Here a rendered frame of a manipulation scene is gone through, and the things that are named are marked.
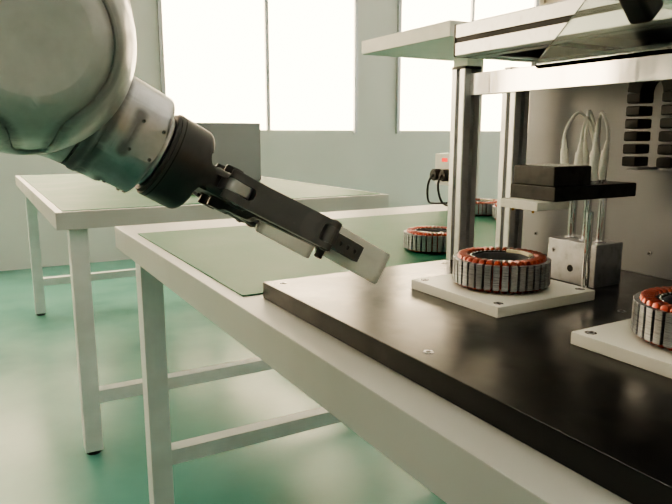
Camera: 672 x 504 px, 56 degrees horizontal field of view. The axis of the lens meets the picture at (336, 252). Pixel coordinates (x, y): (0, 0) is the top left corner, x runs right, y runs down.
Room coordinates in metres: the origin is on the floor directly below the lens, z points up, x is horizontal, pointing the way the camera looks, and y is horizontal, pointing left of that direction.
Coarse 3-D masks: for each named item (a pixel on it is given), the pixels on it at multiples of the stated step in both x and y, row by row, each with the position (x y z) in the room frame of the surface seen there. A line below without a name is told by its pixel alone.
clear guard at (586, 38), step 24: (600, 0) 0.50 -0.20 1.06; (576, 24) 0.50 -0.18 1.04; (600, 24) 0.47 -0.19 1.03; (624, 24) 0.45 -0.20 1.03; (648, 24) 0.43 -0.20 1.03; (552, 48) 0.49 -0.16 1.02; (576, 48) 0.47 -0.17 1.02; (600, 48) 0.45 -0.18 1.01; (624, 48) 0.43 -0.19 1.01; (648, 48) 0.41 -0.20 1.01
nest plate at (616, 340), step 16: (624, 320) 0.58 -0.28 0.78; (576, 336) 0.54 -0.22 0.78; (592, 336) 0.53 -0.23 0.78; (608, 336) 0.53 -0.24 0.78; (624, 336) 0.53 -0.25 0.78; (608, 352) 0.51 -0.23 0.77; (624, 352) 0.50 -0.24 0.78; (640, 352) 0.49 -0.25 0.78; (656, 352) 0.49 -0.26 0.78; (656, 368) 0.47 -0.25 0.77
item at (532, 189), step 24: (528, 168) 0.76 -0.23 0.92; (552, 168) 0.73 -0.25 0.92; (576, 168) 0.74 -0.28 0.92; (528, 192) 0.76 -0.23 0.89; (552, 192) 0.72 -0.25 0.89; (576, 192) 0.74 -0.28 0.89; (600, 192) 0.76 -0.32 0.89; (624, 192) 0.78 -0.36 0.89; (576, 216) 0.82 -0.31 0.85; (600, 216) 0.78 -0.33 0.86; (600, 240) 0.78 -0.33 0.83
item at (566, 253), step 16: (560, 240) 0.80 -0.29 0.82; (576, 240) 0.79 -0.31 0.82; (592, 240) 0.79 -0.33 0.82; (608, 240) 0.79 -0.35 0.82; (560, 256) 0.80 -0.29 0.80; (576, 256) 0.78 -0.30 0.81; (592, 256) 0.76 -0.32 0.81; (608, 256) 0.77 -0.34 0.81; (560, 272) 0.80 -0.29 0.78; (576, 272) 0.78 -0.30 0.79; (592, 272) 0.76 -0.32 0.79; (608, 272) 0.77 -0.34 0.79
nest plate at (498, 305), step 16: (416, 288) 0.75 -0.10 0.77; (432, 288) 0.72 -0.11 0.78; (448, 288) 0.71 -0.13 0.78; (464, 288) 0.71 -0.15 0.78; (544, 288) 0.71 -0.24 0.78; (560, 288) 0.71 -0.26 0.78; (576, 288) 0.71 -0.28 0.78; (464, 304) 0.67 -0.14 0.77; (480, 304) 0.65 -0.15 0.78; (496, 304) 0.64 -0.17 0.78; (512, 304) 0.64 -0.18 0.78; (528, 304) 0.65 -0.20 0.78; (544, 304) 0.66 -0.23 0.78; (560, 304) 0.67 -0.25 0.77
